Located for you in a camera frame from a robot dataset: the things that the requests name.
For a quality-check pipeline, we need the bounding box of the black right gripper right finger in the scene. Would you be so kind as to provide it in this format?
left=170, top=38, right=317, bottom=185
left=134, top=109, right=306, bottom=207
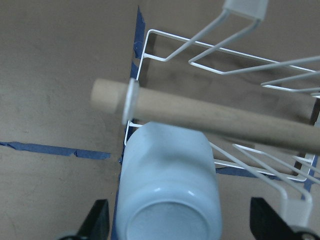
left=249, top=197, right=300, bottom=240

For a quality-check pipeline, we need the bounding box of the light blue plastic cup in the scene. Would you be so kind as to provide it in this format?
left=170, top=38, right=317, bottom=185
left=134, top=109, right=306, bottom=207
left=115, top=122, right=222, bottom=240

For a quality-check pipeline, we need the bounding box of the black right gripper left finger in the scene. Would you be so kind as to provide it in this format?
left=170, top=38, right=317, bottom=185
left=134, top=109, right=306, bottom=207
left=75, top=199, right=110, bottom=240

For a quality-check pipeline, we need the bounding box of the white wire cup rack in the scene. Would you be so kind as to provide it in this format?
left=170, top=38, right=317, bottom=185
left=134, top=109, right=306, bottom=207
left=90, top=0, right=320, bottom=226

